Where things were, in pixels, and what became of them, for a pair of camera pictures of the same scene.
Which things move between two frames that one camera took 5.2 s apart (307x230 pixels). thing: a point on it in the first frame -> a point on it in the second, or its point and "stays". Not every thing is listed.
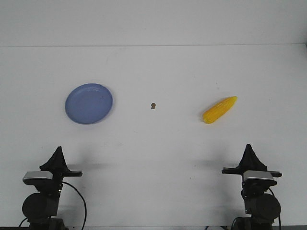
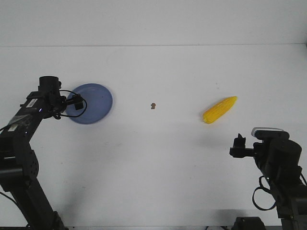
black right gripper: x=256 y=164 -> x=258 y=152
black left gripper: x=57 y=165 -> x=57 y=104
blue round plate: x=88 y=103 stays
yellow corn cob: x=219 y=110 stays
